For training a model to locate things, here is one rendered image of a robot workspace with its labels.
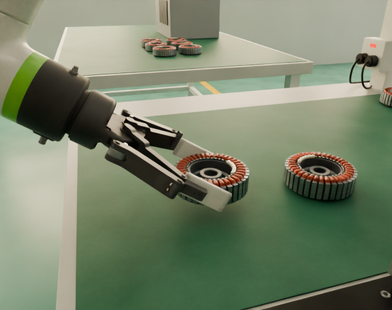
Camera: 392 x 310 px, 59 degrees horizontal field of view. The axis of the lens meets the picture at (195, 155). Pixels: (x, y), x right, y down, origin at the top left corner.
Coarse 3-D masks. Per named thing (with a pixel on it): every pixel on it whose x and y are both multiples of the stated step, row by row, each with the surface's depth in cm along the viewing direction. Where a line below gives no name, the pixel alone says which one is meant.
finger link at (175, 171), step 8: (128, 128) 45; (136, 136) 45; (144, 144) 44; (144, 152) 45; (152, 152) 45; (152, 160) 44; (160, 160) 44; (168, 168) 44; (176, 168) 44; (176, 176) 43; (184, 176) 43
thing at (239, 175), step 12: (192, 156) 54; (204, 156) 54; (216, 156) 54; (228, 156) 54; (180, 168) 50; (192, 168) 53; (204, 168) 54; (216, 168) 54; (228, 168) 53; (240, 168) 51; (216, 180) 47; (228, 180) 48; (240, 180) 48; (240, 192) 48
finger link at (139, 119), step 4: (124, 112) 52; (128, 112) 53; (128, 116) 52; (136, 116) 53; (140, 116) 54; (136, 120) 53; (140, 120) 53; (144, 120) 53; (148, 120) 55; (148, 124) 54; (152, 124) 54; (156, 124) 55; (160, 124) 56; (152, 128) 55; (156, 128) 55; (160, 128) 55; (164, 128) 55; (168, 128) 56; (172, 132) 56; (176, 132) 57
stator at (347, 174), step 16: (288, 160) 59; (304, 160) 59; (320, 160) 59; (336, 160) 58; (288, 176) 56; (304, 176) 53; (320, 176) 53; (336, 176) 53; (352, 176) 54; (304, 192) 54; (320, 192) 52; (336, 192) 52; (352, 192) 54
